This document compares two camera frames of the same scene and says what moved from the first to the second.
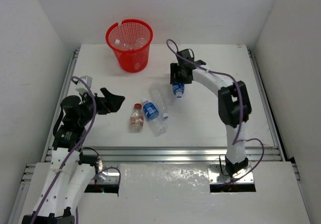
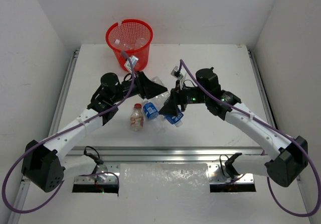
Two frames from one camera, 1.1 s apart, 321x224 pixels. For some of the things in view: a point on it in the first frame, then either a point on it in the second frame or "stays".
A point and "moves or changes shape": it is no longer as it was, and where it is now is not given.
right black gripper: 175,77 → 176,98
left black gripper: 103,104 → 142,85
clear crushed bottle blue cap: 140,42 stays
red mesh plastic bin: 130,40 stays
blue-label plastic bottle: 178,90 moves or changes shape
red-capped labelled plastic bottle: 137,119 stays
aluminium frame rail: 169,154 stays
